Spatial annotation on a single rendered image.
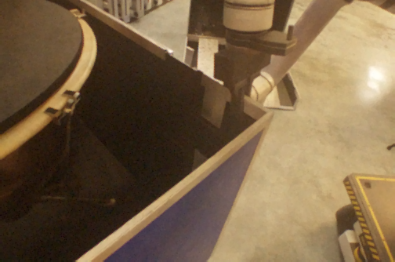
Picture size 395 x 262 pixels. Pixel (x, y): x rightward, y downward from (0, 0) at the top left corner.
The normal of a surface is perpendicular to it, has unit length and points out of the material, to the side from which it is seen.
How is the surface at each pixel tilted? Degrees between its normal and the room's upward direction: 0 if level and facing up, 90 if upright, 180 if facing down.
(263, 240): 0
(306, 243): 0
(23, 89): 0
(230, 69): 90
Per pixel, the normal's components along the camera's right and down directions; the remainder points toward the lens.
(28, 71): 0.11, -0.74
